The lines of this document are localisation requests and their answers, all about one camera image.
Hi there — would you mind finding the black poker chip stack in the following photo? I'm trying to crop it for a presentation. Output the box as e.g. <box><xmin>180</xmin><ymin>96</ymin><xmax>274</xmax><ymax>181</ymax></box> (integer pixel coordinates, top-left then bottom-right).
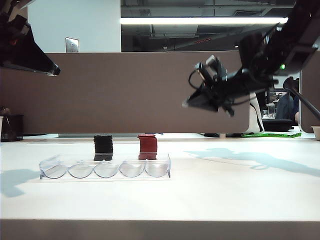
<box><xmin>93</xmin><ymin>134</ymin><xmax>114</xmax><ymax>162</ymax></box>

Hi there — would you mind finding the black computer monitor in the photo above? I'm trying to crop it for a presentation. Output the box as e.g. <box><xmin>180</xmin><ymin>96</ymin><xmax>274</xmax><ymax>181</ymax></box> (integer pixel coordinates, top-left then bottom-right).
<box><xmin>265</xmin><ymin>89</ymin><xmax>288</xmax><ymax>104</ymax></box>

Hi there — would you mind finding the black camera cable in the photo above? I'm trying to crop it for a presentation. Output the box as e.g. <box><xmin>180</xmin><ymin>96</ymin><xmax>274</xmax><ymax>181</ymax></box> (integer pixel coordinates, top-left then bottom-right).
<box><xmin>188</xmin><ymin>68</ymin><xmax>209</xmax><ymax>91</ymax></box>

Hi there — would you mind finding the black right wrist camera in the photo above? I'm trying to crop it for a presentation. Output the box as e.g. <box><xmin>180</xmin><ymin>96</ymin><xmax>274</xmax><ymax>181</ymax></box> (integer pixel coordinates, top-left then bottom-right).
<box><xmin>194</xmin><ymin>55</ymin><xmax>229</xmax><ymax>85</ymax></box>

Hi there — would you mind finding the seated person in blue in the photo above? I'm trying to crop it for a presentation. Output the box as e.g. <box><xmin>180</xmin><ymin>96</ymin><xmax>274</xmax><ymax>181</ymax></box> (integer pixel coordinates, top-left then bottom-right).
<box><xmin>275</xmin><ymin>77</ymin><xmax>300</xmax><ymax>122</ymax></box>

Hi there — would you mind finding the long ceiling light strip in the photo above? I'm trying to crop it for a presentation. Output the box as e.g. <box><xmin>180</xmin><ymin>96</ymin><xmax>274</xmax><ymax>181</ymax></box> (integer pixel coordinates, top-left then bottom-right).
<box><xmin>120</xmin><ymin>17</ymin><xmax>289</xmax><ymax>25</ymax></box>

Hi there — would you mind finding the beige paper bowl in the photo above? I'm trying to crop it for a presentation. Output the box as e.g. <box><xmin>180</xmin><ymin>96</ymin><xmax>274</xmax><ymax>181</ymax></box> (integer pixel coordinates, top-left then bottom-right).
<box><xmin>309</xmin><ymin>125</ymin><xmax>320</xmax><ymax>141</ymax></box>

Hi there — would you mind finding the black slanted pole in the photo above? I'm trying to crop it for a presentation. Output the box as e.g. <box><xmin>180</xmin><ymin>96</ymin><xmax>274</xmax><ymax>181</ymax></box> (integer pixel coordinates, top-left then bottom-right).
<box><xmin>283</xmin><ymin>76</ymin><xmax>320</xmax><ymax>116</ymax></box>

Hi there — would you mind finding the narrow brown desk divider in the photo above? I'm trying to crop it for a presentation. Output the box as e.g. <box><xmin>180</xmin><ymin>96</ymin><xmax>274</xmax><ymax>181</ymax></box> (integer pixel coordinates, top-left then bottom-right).
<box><xmin>299</xmin><ymin>68</ymin><xmax>320</xmax><ymax>134</ymax></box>

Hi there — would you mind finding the clear plastic chip tray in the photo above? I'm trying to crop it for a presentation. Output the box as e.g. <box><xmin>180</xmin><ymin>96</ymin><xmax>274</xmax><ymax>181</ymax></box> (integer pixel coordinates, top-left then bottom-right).
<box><xmin>39</xmin><ymin>152</ymin><xmax>172</xmax><ymax>180</ymax></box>

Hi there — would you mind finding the red poker chip stack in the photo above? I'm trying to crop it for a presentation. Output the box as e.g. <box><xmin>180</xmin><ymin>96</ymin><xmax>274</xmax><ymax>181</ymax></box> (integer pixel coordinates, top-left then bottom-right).
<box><xmin>137</xmin><ymin>136</ymin><xmax>159</xmax><ymax>161</ymax></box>

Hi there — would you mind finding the metal wall switch plate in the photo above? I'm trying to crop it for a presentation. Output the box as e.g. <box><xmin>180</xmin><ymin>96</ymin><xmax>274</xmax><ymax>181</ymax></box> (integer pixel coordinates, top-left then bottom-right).
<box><xmin>65</xmin><ymin>37</ymin><xmax>80</xmax><ymax>54</ymax></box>

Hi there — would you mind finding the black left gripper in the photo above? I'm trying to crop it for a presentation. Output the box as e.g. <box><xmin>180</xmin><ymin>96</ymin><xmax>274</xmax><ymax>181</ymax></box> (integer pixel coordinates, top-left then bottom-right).
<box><xmin>0</xmin><ymin>11</ymin><xmax>62</xmax><ymax>77</ymax></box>

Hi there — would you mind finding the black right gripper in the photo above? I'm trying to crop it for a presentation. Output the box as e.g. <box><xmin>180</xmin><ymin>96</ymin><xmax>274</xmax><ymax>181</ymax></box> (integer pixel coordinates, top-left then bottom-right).
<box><xmin>181</xmin><ymin>67</ymin><xmax>280</xmax><ymax>118</ymax></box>

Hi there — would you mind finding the green strip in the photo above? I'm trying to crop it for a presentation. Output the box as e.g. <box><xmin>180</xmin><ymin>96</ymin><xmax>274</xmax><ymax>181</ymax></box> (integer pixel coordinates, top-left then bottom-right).
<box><xmin>241</xmin><ymin>132</ymin><xmax>303</xmax><ymax>139</ymax></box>

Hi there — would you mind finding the wide brown desk divider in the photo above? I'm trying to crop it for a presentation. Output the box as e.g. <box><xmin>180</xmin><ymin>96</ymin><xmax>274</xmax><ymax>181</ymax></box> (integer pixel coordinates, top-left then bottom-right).
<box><xmin>0</xmin><ymin>51</ymin><xmax>251</xmax><ymax>135</ymax></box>

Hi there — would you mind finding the white and black bag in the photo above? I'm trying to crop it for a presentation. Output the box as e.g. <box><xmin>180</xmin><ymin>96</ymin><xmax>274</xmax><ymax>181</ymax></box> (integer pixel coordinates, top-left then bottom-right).
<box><xmin>246</xmin><ymin>91</ymin><xmax>265</xmax><ymax>134</ymax></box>

